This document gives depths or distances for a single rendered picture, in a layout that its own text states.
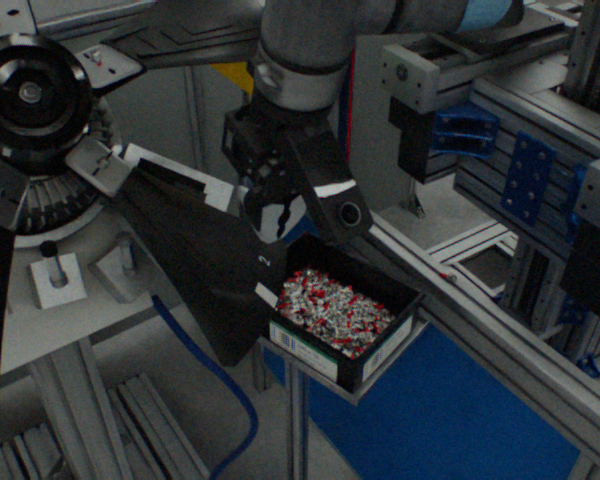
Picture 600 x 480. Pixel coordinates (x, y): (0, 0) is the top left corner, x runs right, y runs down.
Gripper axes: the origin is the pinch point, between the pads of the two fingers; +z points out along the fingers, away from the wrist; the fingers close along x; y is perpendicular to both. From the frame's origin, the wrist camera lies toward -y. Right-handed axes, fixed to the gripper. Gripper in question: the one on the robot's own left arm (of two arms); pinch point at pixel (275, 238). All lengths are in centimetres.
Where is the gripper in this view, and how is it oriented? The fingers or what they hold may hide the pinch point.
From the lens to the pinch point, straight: 70.2
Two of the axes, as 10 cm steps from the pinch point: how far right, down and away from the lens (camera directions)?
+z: -1.8, 5.9, 7.9
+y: -5.6, -7.2, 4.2
